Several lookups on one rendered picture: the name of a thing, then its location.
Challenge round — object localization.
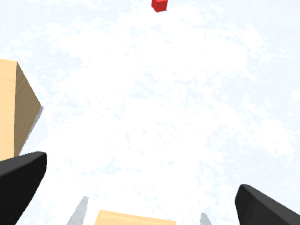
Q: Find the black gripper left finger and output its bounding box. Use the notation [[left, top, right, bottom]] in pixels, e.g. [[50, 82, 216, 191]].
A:
[[0, 150, 48, 225]]

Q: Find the small red block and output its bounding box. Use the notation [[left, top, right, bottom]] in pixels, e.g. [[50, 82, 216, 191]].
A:
[[150, 0, 169, 12]]

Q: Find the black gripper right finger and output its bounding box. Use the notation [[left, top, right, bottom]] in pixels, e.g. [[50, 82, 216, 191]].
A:
[[234, 184, 300, 225]]

